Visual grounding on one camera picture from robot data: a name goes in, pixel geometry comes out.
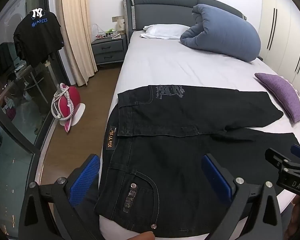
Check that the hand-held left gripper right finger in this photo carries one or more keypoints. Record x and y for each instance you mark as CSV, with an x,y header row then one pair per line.
x,y
215,177

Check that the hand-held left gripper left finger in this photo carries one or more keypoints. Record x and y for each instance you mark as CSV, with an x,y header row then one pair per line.
x,y
86,177

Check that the blue folded duvet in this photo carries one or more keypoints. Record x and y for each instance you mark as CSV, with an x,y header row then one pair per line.
x,y
222,35

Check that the black denim pants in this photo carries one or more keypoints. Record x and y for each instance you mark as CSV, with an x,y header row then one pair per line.
x,y
177,155

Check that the grey bed with white sheet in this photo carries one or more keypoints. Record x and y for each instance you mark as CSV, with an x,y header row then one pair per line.
x,y
177,65

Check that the white pillow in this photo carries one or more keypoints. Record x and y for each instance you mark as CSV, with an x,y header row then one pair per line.
x,y
165,31

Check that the small beige box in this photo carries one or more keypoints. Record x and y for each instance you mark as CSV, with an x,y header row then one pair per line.
x,y
120,25

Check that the person's right forearm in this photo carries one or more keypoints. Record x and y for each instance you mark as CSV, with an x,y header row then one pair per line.
x,y
296,217

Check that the purple cushion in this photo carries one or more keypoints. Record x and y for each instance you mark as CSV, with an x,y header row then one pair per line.
x,y
282,92

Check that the white wardrobe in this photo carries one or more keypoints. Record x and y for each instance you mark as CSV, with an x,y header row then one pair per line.
x,y
280,42

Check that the person's left hand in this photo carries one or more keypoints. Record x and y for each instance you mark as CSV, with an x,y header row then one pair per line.
x,y
140,236

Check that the wall socket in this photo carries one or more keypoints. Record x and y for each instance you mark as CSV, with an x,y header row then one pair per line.
x,y
115,19

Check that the beige curtain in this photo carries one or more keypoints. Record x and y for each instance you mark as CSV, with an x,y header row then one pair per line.
x,y
75,30

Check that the grey nightstand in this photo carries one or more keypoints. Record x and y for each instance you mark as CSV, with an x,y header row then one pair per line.
x,y
110,51

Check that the black printed t-shirt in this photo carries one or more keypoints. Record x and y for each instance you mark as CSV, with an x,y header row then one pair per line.
x,y
37,37

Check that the glass balcony door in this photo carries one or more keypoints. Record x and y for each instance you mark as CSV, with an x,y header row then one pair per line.
x,y
15,180

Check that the wooden rack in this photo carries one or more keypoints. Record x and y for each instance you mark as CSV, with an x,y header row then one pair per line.
x,y
37,78

